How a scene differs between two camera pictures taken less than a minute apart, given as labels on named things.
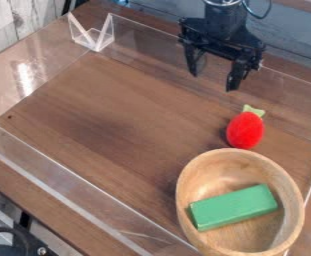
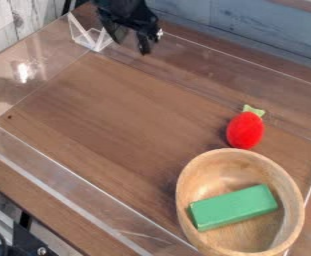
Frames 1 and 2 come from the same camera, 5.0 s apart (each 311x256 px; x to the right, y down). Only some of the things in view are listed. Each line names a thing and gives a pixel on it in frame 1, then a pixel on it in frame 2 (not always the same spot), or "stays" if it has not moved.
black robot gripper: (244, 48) to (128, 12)
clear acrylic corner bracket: (93, 39) stays
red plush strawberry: (244, 128) stays
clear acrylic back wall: (292, 101) stays
